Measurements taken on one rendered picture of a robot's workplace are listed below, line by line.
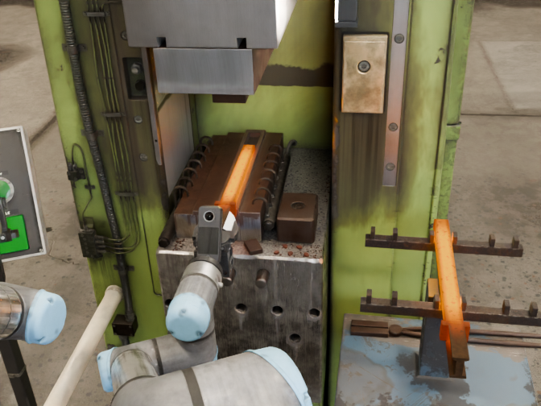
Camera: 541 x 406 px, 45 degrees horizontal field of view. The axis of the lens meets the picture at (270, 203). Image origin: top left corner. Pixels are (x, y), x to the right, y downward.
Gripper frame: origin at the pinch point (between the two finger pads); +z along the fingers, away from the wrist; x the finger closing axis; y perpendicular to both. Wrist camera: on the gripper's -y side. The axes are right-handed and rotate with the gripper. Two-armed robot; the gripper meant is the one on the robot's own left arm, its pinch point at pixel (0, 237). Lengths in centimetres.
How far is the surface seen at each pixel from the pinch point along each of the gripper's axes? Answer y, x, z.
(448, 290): -23, -77, -30
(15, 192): 8.6, -3.0, 10.4
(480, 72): 54, -307, 306
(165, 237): -6.7, -32.3, 11.4
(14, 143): 18.9, -4.5, 10.4
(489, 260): -51, -180, 124
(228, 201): -1.3, -46.9, 5.8
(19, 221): 2.4, -2.8, 9.7
